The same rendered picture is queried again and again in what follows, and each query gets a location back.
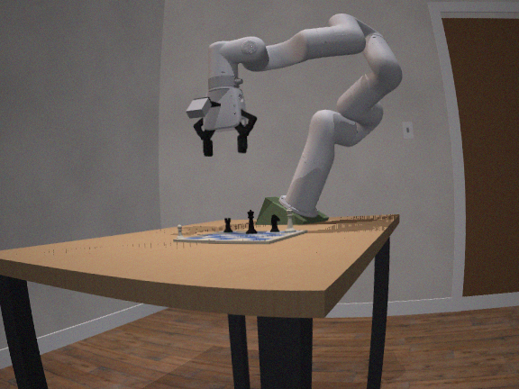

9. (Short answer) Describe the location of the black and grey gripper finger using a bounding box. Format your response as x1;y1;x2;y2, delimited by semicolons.
194;118;215;157
235;110;257;153

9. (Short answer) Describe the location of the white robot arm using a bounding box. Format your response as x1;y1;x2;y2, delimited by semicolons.
208;14;402;217

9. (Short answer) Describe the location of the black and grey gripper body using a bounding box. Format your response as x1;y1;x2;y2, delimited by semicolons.
203;86;247;131

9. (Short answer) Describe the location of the blue and white chessboard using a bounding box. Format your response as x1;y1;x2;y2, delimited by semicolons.
173;231;307;244

